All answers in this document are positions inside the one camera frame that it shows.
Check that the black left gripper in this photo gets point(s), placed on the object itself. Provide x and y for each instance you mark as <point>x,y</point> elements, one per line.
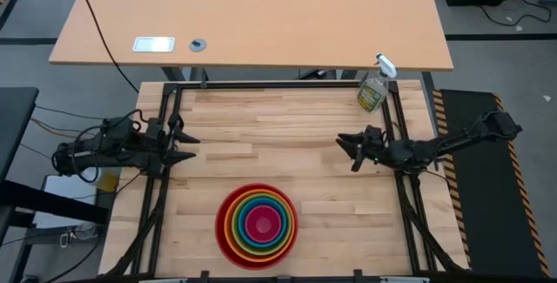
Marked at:
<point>154,148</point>

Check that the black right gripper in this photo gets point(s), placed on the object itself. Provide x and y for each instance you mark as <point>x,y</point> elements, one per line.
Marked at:
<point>378,150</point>

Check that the large red bowl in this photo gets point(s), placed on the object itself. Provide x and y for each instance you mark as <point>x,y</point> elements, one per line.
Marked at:
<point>219,226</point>

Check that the orange bowl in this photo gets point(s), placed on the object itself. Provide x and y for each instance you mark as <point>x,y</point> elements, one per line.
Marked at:
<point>227,227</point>

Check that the green bowl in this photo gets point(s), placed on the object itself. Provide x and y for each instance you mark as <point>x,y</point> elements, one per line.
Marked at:
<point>234,226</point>

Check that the blue bowl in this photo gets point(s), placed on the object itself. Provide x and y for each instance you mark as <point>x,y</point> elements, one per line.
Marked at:
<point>241,225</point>

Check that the small pink bowl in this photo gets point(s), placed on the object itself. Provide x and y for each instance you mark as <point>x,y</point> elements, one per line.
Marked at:
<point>263,224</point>

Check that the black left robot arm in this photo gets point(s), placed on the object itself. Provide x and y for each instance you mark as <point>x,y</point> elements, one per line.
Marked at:
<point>109,148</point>

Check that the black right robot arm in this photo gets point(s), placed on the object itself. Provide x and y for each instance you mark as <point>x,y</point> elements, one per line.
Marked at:
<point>457,141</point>

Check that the spray bottle with white trigger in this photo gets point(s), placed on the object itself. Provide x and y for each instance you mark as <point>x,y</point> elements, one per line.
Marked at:
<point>372,93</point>

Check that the white roll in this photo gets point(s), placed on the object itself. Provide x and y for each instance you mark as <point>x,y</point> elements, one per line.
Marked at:
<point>91,174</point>

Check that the white board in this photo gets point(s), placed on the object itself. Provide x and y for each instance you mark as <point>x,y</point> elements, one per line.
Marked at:
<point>65,189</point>

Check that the black mat with hazard stripes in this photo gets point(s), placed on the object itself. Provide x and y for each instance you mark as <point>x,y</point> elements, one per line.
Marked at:
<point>483,196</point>

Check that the black crossbar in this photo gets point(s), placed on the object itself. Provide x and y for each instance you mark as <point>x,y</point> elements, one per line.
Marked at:
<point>48,202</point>

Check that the light wood desk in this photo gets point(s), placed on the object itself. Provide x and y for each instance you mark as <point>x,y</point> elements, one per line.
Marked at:
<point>261,13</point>

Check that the black side table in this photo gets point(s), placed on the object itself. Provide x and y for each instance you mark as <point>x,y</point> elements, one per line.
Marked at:
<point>13,122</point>

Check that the black aluminium table frame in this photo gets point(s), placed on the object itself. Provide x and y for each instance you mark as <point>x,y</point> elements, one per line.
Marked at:
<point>278,84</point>

